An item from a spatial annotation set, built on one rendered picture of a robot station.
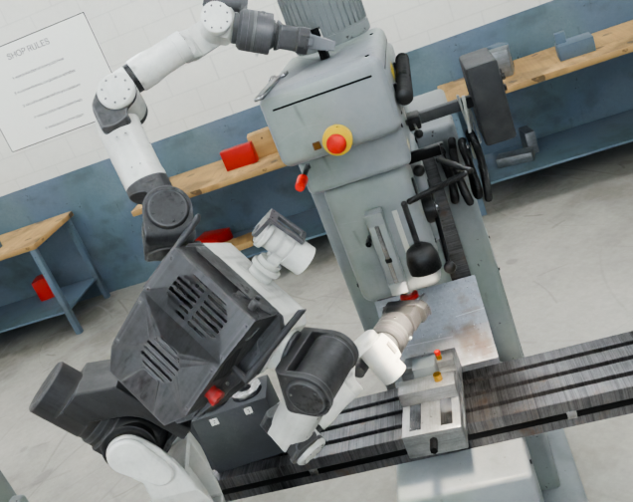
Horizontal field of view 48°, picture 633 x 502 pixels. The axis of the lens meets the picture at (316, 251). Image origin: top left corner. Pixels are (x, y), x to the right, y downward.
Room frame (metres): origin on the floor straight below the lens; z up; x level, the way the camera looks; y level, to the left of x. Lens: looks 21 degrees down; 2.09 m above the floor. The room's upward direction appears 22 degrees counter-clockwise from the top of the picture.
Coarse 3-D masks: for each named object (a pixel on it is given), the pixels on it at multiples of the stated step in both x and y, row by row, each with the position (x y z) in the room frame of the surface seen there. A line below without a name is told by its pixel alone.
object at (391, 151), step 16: (400, 128) 1.47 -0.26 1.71; (368, 144) 1.48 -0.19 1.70; (384, 144) 1.47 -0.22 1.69; (400, 144) 1.47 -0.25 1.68; (320, 160) 1.51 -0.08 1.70; (336, 160) 1.50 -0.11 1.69; (352, 160) 1.49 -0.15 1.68; (368, 160) 1.48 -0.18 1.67; (384, 160) 1.48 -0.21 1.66; (400, 160) 1.47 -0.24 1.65; (320, 176) 1.51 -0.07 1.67; (336, 176) 1.50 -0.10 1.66; (352, 176) 1.50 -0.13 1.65; (368, 176) 1.49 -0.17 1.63
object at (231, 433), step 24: (264, 384) 1.73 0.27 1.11; (216, 408) 1.70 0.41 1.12; (240, 408) 1.67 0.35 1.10; (264, 408) 1.67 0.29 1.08; (216, 432) 1.68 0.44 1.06; (240, 432) 1.68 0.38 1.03; (264, 432) 1.67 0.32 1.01; (216, 456) 1.69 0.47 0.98; (240, 456) 1.68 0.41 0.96; (264, 456) 1.67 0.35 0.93
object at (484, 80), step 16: (464, 64) 1.80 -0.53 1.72; (480, 64) 1.73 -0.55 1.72; (496, 64) 1.72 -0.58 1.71; (480, 80) 1.73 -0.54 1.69; (496, 80) 1.72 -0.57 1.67; (480, 96) 1.73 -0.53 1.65; (496, 96) 1.72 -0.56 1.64; (480, 112) 1.73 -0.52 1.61; (496, 112) 1.73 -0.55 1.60; (480, 128) 1.81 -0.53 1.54; (496, 128) 1.73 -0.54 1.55; (512, 128) 1.72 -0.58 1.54
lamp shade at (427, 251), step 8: (416, 248) 1.38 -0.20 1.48; (424, 248) 1.37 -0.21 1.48; (432, 248) 1.38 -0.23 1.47; (408, 256) 1.38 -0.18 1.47; (416, 256) 1.37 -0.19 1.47; (424, 256) 1.36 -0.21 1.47; (432, 256) 1.36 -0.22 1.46; (408, 264) 1.38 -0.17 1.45; (416, 264) 1.36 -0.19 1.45; (424, 264) 1.36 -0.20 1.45; (432, 264) 1.36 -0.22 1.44; (440, 264) 1.37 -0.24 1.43; (416, 272) 1.37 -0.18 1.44; (424, 272) 1.36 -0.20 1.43; (432, 272) 1.36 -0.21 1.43
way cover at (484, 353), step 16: (432, 288) 1.96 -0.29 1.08; (448, 288) 1.94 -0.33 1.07; (464, 288) 1.93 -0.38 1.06; (384, 304) 1.99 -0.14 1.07; (432, 304) 1.94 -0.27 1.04; (448, 304) 1.93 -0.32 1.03; (464, 304) 1.91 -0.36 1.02; (480, 304) 1.89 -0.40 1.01; (432, 320) 1.92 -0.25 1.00; (448, 320) 1.91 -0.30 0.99; (464, 320) 1.89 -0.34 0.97; (480, 320) 1.87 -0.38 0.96; (416, 336) 1.92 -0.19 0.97; (432, 336) 1.91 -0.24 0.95; (448, 336) 1.89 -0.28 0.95; (464, 336) 1.87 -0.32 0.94; (480, 336) 1.85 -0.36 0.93; (416, 352) 1.90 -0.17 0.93; (432, 352) 1.88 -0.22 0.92; (464, 352) 1.84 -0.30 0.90; (480, 352) 1.82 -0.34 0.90; (496, 352) 1.80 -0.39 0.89; (464, 368) 1.80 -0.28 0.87
